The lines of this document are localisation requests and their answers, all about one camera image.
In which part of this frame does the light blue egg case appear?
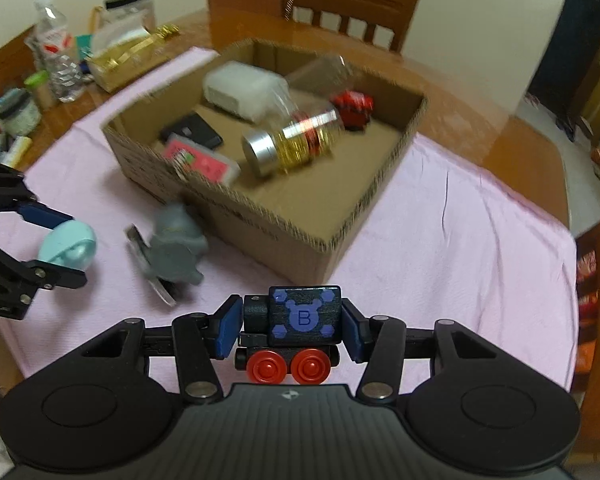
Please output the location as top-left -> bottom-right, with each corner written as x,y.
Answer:
38,220 -> 97,271

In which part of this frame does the black toy train block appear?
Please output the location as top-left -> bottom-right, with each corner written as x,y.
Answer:
234,285 -> 343,385

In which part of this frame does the grey plush toy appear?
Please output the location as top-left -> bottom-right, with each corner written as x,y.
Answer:
145,203 -> 209,285

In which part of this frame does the small labelled jar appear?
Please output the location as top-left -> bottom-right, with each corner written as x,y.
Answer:
0,88 -> 42,138

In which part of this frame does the green cap bottle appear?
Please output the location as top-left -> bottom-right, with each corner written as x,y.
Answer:
24,70 -> 56,110

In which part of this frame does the pink table cloth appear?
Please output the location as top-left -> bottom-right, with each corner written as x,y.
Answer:
0,49 -> 578,387

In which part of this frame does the clear water bottle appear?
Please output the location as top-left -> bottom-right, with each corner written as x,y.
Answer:
34,0 -> 84,103

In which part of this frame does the gold tissue pack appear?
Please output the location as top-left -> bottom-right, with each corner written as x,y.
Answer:
87,24 -> 181,93

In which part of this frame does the pink card box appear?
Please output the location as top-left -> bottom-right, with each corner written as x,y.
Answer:
162,136 -> 240,185

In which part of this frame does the black power bank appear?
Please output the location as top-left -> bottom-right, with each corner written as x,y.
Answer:
159,113 -> 223,150

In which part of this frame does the brown cardboard box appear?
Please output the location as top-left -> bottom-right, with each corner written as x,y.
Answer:
104,39 -> 427,285

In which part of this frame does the clear jar black lid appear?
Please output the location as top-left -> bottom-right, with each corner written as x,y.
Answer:
100,0 -> 156,29

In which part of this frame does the glass jar with silver lid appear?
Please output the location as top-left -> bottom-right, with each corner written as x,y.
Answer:
242,107 -> 343,178

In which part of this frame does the wooden chair at right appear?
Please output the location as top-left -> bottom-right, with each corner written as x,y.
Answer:
571,223 -> 600,458

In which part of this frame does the red small box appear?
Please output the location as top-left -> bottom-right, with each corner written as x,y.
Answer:
330,90 -> 374,131

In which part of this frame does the white plastic container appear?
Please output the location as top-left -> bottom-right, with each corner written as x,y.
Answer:
202,61 -> 289,122

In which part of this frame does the clear plastic cup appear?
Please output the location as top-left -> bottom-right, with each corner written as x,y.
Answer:
286,54 -> 361,101

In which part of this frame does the wooden chair behind table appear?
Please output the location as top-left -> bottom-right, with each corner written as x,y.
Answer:
282,0 -> 423,54

